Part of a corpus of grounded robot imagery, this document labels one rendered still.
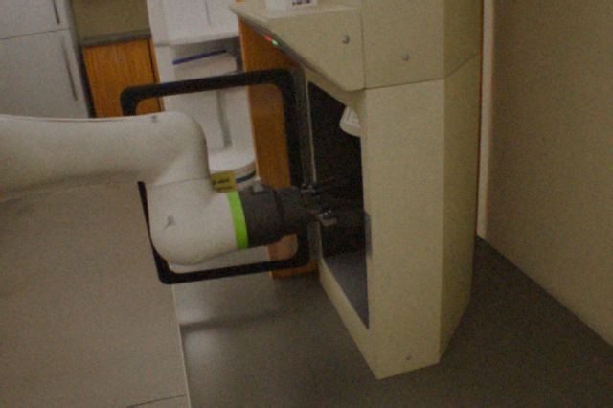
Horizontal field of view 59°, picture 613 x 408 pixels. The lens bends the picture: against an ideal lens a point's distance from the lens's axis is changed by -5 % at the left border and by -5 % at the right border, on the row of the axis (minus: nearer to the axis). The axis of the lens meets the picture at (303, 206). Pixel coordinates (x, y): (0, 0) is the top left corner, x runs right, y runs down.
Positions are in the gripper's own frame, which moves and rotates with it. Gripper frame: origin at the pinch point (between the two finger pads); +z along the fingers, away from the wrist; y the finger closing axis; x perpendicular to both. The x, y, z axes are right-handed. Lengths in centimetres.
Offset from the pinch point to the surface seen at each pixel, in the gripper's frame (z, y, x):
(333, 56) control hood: -14.0, -14.1, -25.8
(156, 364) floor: -58, 125, 120
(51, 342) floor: -108, 159, 121
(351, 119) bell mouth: -7.9, -1.9, -13.8
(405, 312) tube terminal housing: -5.0, -14.1, 13.9
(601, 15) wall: 33.0, -6.2, -26.1
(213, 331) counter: -33.5, 9.0, 26.1
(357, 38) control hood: -10.8, -14.1, -27.5
